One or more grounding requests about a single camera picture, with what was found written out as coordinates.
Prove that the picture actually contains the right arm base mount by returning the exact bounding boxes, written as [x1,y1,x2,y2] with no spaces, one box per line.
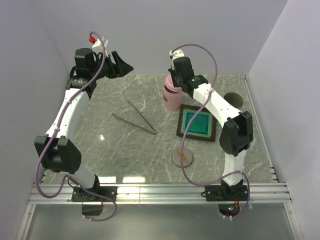
[200,185,250,219]

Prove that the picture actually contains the metal tongs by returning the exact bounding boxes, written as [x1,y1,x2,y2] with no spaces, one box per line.
[111,99,159,136]

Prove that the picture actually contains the grey cup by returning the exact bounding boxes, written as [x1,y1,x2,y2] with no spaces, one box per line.
[223,92,244,110]

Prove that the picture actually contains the square teal black plate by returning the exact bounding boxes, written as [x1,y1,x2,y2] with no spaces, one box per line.
[176,104,217,142]

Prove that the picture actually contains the grey lid with strap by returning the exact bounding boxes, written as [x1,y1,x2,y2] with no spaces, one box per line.
[171,147,194,168]

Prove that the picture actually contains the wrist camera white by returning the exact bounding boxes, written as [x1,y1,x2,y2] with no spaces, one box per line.
[169,49,185,60]
[88,36,109,56]

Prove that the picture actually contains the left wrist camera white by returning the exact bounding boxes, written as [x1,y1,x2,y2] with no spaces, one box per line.
[88,36,109,56]

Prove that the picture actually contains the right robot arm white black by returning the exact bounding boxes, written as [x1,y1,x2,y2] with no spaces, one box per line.
[169,53,254,200]

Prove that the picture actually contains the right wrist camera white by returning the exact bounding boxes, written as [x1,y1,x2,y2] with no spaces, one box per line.
[169,49,185,60]

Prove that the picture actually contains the aluminium rail frame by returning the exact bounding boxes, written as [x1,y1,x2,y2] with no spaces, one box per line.
[17,74,303,240]

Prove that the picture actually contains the pink cup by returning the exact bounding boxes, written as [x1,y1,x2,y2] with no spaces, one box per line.
[163,88,183,111]

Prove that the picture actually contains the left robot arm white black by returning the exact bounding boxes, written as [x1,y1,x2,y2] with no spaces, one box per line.
[34,48,134,201]

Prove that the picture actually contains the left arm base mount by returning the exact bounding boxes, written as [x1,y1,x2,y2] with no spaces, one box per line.
[71,186,118,217]

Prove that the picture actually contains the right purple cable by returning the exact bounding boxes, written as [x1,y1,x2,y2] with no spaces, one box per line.
[168,44,251,221]

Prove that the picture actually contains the pink lid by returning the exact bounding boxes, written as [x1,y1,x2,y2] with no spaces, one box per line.
[164,74,182,94]

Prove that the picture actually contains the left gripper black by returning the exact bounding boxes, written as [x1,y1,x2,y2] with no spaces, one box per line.
[90,50,134,80]

